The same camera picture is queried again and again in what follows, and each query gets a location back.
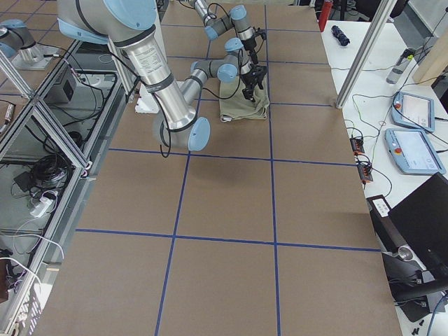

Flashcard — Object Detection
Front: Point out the dark folded umbrella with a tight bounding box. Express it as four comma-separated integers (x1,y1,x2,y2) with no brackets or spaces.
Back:
331,25,350,47

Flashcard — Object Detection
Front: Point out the black laptop computer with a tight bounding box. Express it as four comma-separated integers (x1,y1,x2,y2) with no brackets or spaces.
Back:
367,173,447,278

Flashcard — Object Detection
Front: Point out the olive green long-sleeve shirt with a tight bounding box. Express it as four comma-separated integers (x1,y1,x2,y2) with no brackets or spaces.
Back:
219,78,270,123

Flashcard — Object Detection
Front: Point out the far blue teach pendant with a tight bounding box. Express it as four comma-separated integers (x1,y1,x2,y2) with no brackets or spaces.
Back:
391,92,435,133

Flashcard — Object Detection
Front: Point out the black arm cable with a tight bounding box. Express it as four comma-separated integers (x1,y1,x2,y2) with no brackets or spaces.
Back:
104,48,246,158

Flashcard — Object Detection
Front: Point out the orange connector block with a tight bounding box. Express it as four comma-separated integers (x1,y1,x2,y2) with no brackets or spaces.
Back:
349,136,365,155
356,161,373,185

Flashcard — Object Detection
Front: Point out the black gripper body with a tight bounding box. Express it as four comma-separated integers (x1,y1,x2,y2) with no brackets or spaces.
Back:
244,38,258,58
241,66,267,92

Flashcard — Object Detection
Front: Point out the far orange connector block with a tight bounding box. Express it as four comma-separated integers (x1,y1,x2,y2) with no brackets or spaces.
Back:
349,136,365,155

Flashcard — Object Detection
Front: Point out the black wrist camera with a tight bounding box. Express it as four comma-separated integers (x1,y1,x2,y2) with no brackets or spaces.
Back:
253,27,267,41

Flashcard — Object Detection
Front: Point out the red bottle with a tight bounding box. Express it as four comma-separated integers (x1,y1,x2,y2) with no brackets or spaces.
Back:
318,0,333,32

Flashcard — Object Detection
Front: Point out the white power adapter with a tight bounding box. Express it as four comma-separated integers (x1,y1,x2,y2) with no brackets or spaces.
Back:
30,196,55,218

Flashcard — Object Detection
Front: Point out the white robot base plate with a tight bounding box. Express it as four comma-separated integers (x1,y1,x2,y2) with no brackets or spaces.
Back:
12,44,60,71

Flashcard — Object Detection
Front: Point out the near orange connector block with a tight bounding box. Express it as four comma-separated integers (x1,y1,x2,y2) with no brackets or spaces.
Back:
356,161,373,185

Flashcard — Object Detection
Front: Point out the blue teach pendant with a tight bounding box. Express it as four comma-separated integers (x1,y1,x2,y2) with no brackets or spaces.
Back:
391,92,435,133
384,128,447,176

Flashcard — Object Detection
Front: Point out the near blue teach pendant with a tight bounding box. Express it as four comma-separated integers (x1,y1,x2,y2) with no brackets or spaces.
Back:
384,128,447,176

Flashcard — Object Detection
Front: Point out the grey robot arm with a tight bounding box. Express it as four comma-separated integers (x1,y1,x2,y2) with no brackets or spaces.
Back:
187,0,266,64
57,1,267,151

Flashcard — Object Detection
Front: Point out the aluminium frame rail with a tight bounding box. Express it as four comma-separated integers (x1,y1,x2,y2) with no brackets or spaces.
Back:
335,0,397,109

